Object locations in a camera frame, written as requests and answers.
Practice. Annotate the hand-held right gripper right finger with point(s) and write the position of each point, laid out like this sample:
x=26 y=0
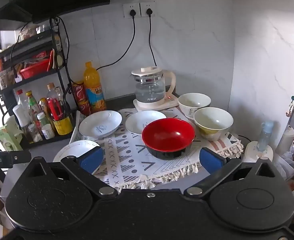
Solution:
x=210 y=161

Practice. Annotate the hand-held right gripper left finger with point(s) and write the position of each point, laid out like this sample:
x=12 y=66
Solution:
x=90 y=156

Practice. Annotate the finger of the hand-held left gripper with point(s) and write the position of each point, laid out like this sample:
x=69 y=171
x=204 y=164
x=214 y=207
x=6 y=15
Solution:
x=21 y=158

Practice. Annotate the white plate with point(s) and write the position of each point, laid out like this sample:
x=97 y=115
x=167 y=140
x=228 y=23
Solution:
x=69 y=150

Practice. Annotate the white plate script print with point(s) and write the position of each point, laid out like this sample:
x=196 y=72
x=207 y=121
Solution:
x=99 y=122

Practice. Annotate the cream bowl yellow pattern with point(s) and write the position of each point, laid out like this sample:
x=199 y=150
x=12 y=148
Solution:
x=212 y=122

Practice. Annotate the red and black bowl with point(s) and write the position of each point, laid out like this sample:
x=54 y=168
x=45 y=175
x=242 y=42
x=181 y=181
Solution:
x=167 y=135

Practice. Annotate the cream bowl leaf print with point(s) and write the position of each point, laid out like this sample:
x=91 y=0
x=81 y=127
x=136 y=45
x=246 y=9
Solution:
x=193 y=101

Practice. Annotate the white plate cutlery print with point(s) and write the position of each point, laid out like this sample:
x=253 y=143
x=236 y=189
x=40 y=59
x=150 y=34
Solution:
x=142 y=120

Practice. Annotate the green carton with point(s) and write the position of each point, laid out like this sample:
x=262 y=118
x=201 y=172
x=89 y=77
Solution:
x=8 y=137

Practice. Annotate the clear glass jar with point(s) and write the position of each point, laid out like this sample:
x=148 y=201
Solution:
x=33 y=132

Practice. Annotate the small white cap jar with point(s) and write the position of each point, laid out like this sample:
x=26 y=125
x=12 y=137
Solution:
x=48 y=131

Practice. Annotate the small green bottle white cap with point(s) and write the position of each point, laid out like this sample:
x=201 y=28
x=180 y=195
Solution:
x=41 y=118

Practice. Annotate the white appliance base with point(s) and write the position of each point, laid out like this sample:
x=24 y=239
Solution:
x=254 y=152

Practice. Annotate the patterned fringed table cloth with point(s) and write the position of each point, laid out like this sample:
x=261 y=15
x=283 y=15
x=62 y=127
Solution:
x=137 y=160

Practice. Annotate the red drink can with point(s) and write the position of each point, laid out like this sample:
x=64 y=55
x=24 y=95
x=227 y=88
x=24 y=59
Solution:
x=85 y=108
x=79 y=92

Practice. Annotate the green label sauce bottle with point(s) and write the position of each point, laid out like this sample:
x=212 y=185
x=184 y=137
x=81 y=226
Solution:
x=33 y=103

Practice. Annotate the brown sauce bottle yellow cap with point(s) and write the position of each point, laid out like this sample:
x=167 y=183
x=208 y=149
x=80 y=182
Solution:
x=43 y=106

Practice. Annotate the clear bottle red cap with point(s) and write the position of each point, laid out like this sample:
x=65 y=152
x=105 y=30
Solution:
x=20 y=97

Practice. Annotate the blue baby bottle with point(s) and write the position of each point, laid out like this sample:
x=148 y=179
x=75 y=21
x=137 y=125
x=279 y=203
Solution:
x=266 y=135

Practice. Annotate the orange juice bottle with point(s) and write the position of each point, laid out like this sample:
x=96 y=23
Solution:
x=93 y=85

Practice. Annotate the cream kettle base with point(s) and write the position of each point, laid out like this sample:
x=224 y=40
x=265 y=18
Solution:
x=159 y=105

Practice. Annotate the white squeeze bottle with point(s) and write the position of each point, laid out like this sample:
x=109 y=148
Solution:
x=286 y=140

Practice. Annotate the glass electric kettle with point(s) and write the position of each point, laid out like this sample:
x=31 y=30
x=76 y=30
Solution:
x=149 y=90

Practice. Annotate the red plastic basket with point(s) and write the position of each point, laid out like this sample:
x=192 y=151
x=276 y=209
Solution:
x=34 y=70

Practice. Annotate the black metal rack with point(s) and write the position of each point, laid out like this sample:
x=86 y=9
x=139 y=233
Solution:
x=24 y=48

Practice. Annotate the white wall socket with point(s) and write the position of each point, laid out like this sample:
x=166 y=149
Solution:
x=127 y=7
x=144 y=6

